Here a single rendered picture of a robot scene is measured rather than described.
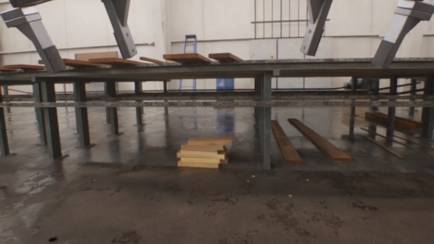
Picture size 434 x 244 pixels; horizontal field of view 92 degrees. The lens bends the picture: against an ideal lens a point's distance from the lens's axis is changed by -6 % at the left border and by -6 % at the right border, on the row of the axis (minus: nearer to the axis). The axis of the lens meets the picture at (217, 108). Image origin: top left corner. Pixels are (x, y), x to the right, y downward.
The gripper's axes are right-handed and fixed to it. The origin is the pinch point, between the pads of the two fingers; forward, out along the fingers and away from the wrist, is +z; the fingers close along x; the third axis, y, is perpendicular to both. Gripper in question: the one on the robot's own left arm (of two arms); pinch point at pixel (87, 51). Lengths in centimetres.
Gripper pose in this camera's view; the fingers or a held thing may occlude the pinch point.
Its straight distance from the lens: 40.0
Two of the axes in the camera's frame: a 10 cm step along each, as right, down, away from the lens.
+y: 0.6, -5.0, 8.6
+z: 1.8, 8.6, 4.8
